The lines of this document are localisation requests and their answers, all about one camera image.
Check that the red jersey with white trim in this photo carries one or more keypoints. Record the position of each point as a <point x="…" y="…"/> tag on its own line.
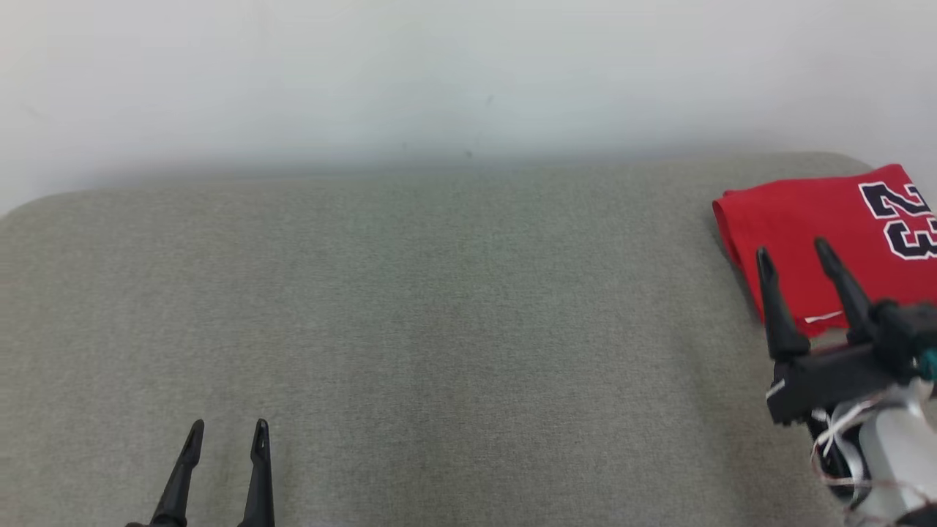
<point x="798" y="219"/>

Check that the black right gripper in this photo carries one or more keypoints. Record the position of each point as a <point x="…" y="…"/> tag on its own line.
<point x="827" y="380"/>

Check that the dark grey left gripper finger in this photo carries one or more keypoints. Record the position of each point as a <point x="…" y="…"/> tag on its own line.
<point x="179" y="490"/>
<point x="260" y="490"/>

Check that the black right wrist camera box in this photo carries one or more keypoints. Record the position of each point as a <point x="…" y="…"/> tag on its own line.
<point x="904" y="329"/>

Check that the grey fabric sofa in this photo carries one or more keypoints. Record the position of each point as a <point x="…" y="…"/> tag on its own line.
<point x="439" y="329"/>

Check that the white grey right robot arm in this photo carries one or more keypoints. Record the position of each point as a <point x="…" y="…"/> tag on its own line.
<point x="897" y="454"/>

